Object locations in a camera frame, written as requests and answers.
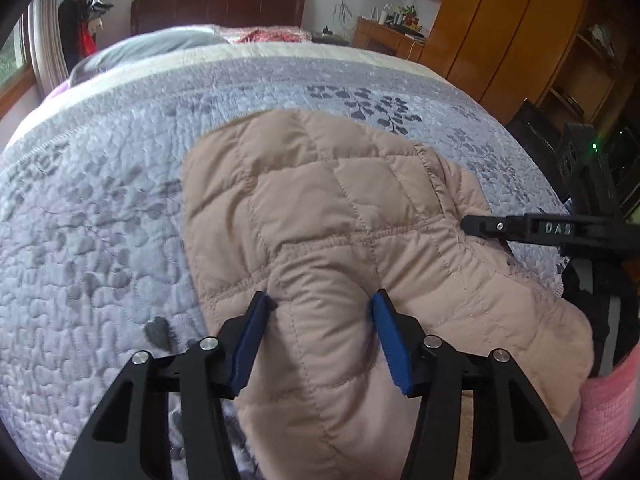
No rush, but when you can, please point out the wooden desk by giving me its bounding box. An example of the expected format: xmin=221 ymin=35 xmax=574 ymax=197
xmin=352 ymin=18 xmax=424 ymax=63

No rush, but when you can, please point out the wooden framed side window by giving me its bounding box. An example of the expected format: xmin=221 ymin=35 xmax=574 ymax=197
xmin=0 ymin=16 xmax=36 ymax=117

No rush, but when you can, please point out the dark wooden headboard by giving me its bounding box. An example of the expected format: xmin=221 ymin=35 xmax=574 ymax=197
xmin=130 ymin=0 xmax=306 ymax=36

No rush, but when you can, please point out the grey floral quilted bedspread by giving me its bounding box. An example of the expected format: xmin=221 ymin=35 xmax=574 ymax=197
xmin=1 ymin=42 xmax=564 ymax=479

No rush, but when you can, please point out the beige quilted jacket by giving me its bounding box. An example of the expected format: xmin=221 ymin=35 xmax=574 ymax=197
xmin=182 ymin=110 xmax=593 ymax=479

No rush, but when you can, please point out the wooden open shelf unit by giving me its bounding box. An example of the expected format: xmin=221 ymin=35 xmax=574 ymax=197
xmin=537 ymin=0 xmax=634 ymax=138

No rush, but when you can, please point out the red patterned cloth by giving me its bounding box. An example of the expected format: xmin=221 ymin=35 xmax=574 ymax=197
xmin=236 ymin=27 xmax=311 ymax=44

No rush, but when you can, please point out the large wooden wardrobe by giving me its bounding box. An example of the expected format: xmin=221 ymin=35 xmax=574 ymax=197
xmin=420 ymin=0 xmax=586 ymax=124

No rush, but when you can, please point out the grey window curtain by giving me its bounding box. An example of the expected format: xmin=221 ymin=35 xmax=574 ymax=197
xmin=26 ymin=0 xmax=68 ymax=98

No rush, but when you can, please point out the pink knit right sleeve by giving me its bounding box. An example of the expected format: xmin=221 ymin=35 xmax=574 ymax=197
xmin=573 ymin=346 xmax=639 ymax=479

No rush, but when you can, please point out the grey pillow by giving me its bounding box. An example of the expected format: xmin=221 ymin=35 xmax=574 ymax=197
xmin=68 ymin=26 xmax=229 ymax=87

